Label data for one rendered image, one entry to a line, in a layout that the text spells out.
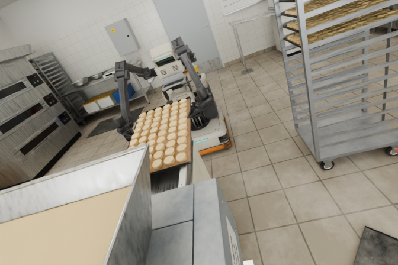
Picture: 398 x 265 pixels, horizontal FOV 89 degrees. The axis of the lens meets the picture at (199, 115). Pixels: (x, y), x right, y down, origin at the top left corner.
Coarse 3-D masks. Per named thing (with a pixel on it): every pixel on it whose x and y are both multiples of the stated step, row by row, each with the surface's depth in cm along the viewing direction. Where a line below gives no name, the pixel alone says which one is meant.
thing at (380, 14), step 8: (360, 16) 135; (368, 16) 129; (376, 16) 128; (384, 16) 120; (336, 24) 138; (344, 24) 132; (352, 24) 127; (360, 24) 122; (320, 32) 136; (328, 32) 131; (336, 32) 125; (344, 32) 123; (296, 40) 143; (312, 40) 131
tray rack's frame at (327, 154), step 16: (384, 80) 154; (384, 96) 159; (352, 112) 192; (368, 112) 185; (304, 128) 197; (336, 128) 182; (368, 128) 170; (384, 128) 164; (320, 144) 174; (352, 144) 162; (368, 144) 157; (384, 144) 152
